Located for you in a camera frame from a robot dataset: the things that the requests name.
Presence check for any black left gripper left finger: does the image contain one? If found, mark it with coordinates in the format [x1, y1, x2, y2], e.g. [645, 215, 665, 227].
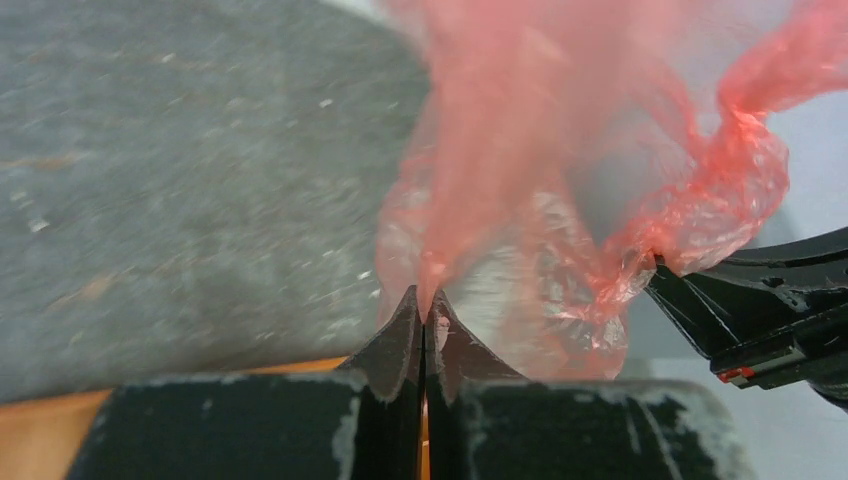
[68, 290, 423, 479]

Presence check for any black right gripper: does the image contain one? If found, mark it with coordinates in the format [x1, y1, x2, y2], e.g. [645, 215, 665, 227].
[646, 229, 847, 411]

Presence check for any red plastic trash bag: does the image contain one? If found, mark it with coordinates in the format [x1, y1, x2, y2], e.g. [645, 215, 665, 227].
[376, 1, 847, 380]

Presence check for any orange wooden compartment tray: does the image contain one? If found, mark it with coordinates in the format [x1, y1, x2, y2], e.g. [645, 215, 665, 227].
[1, 359, 430, 479]

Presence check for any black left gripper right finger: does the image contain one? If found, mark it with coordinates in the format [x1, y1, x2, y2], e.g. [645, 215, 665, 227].
[423, 293, 755, 480]

